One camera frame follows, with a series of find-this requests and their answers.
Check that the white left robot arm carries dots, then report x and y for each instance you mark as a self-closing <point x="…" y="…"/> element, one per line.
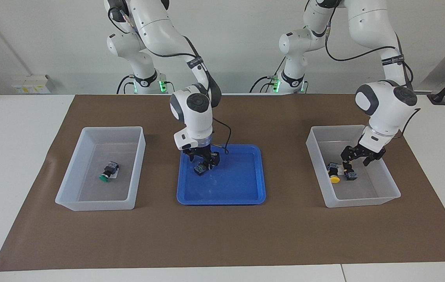
<point x="386" y="105"/>

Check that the blue plastic tray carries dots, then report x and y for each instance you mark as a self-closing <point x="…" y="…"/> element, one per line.
<point x="230" y="192"/>

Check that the yellow push button switch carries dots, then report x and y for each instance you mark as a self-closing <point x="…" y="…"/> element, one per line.
<point x="350" y="175"/>
<point x="334" y="172"/>

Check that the brown table mat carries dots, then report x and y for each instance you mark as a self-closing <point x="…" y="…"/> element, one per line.
<point x="222" y="235"/>

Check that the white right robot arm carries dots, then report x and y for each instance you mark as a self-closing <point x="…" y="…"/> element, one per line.
<point x="195" y="117"/>

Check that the white paper label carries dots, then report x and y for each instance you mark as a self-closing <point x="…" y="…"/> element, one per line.
<point x="116" y="176"/>

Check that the translucent white plastic box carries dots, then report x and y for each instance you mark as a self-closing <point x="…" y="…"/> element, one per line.
<point x="89" y="205"/>
<point x="363" y="201"/>

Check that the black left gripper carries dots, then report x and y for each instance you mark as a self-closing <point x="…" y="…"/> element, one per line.
<point x="357" y="152"/>

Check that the white wall socket strip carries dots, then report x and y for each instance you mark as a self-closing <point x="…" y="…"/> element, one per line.
<point x="30" y="84"/>

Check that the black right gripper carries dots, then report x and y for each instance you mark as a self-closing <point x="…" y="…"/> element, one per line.
<point x="202" y="153"/>

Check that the green push button switch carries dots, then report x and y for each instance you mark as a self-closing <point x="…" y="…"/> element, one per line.
<point x="200" y="169"/>
<point x="108" y="171"/>

